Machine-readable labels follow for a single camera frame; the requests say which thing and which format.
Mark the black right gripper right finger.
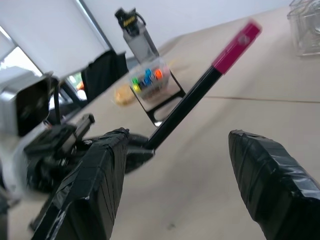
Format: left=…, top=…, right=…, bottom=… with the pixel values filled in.
left=228, top=129, right=320, bottom=240

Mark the white roller blind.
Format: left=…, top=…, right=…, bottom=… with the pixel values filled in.
left=0, top=0, right=127, bottom=79

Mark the clear box of colourful clips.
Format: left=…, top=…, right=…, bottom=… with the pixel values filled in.
left=128, top=58, right=172, bottom=101

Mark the clear plastic pen holder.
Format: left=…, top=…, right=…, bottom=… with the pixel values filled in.
left=286, top=0, right=320, bottom=58

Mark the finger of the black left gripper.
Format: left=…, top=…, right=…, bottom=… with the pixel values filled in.
left=127, top=133, right=149, bottom=148
left=124, top=146, right=155, bottom=175

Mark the black chair back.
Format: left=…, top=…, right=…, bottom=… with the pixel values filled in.
left=81, top=49, right=129, bottom=101

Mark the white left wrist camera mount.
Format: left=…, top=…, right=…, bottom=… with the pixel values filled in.
left=0, top=72, right=61, bottom=198

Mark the black pen with magenta cap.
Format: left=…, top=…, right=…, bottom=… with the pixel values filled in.
left=144, top=21, right=263, bottom=151

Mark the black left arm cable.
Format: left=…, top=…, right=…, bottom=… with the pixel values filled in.
left=52, top=81, right=62, bottom=125

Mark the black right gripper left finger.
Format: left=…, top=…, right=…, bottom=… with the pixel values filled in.
left=32, top=127, right=130, bottom=240

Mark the clear box of coloured markers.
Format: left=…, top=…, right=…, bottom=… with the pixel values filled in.
left=129, top=69, right=187, bottom=128

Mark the grey water bottle black lid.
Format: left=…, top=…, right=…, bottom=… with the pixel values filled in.
left=114, top=7, right=161, bottom=65

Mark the yellow round bread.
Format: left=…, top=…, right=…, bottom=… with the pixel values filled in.
left=113, top=83, right=136, bottom=108

